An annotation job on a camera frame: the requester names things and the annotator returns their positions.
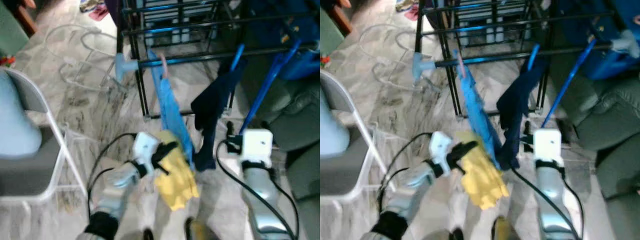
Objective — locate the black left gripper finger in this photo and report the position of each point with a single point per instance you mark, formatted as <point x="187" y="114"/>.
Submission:
<point x="465" y="148"/>
<point x="169" y="148"/>

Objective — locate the yellow shirt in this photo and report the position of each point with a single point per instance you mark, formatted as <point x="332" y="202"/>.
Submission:
<point x="177" y="180"/>
<point x="482" y="180"/>

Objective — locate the blue plastic hanger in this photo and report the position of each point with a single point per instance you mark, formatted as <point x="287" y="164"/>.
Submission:
<point x="567" y="82"/>
<point x="239" y="52"/>
<point x="267" y="82"/>
<point x="534" y="55"/>

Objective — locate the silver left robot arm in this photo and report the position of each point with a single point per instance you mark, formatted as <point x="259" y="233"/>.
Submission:
<point x="415" y="185"/>
<point x="120" y="185"/>

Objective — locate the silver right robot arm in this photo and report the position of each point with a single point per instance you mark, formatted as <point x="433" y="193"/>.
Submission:
<point x="260" y="195"/>
<point x="550" y="195"/>

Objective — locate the pink plastic hanger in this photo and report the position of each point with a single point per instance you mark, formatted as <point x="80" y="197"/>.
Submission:
<point x="462" y="67"/>
<point x="164" y="65"/>

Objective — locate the navy blue shirt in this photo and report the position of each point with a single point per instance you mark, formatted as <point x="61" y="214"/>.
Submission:
<point x="515" y="110"/>
<point x="212" y="110"/>

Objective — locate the light blue shirt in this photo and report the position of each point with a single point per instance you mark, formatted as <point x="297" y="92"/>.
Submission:
<point x="172" y="115"/>
<point x="477" y="115"/>

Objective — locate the dark green sofa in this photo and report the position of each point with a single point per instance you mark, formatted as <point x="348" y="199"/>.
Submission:
<point x="300" y="130"/>
<point x="620" y="165"/>

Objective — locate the robot right leg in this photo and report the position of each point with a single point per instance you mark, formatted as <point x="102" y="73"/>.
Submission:
<point x="505" y="231"/>
<point x="200" y="231"/>

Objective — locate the black metal drying rack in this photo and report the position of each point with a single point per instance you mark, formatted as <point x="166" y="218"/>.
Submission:
<point x="125" y="65"/>
<point x="422" y="65"/>

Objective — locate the light blue pillow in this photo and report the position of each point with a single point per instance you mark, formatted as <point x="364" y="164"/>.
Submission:
<point x="17" y="125"/>
<point x="332" y="130"/>

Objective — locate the blue plastic crate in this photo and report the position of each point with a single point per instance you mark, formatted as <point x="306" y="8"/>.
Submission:
<point x="607" y="65"/>
<point x="302" y="67"/>

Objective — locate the white folding chair grey seat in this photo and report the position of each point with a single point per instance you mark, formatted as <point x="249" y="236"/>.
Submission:
<point x="30" y="170"/>
<point x="335" y="175"/>

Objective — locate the green cabinet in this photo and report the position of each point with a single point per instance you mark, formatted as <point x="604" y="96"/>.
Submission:
<point x="327" y="35"/>
<point x="10" y="35"/>

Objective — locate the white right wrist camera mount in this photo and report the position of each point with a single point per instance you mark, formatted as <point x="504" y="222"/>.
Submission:
<point x="547" y="145"/>
<point x="257" y="145"/>

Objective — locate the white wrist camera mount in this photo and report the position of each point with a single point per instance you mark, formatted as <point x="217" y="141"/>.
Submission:
<point x="440" y="147"/>
<point x="145" y="147"/>
<point x="547" y="145"/>
<point x="257" y="145"/>

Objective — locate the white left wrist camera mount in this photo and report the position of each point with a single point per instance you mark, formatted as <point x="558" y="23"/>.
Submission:
<point x="145" y="147"/>
<point x="440" y="147"/>

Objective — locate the brown wooden post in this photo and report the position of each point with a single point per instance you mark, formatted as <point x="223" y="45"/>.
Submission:
<point x="342" y="20"/>
<point x="27" y="20"/>

